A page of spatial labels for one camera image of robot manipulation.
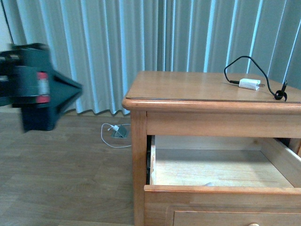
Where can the black gripper with red label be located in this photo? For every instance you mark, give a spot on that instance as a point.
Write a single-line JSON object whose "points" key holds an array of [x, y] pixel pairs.
{"points": [[28, 81]]}

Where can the wooden drawer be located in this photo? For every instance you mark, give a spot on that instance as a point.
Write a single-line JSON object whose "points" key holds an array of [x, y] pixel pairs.
{"points": [[221, 181]]}

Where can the grey pleated curtain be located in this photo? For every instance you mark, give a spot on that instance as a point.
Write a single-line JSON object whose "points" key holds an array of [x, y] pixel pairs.
{"points": [[103, 44]]}

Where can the white plug adapter on floor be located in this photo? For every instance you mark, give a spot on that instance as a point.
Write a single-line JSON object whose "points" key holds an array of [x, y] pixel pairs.
{"points": [[115, 128]]}

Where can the open metal floor socket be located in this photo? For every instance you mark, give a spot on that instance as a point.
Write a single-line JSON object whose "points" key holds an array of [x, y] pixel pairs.
{"points": [[121, 133]]}

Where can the wooden nightstand cabinet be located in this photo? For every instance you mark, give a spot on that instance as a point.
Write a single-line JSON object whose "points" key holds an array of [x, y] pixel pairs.
{"points": [[201, 105]]}

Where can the white power adapter on nightstand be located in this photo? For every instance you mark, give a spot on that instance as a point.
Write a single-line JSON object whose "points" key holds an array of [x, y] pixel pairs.
{"points": [[250, 84]]}

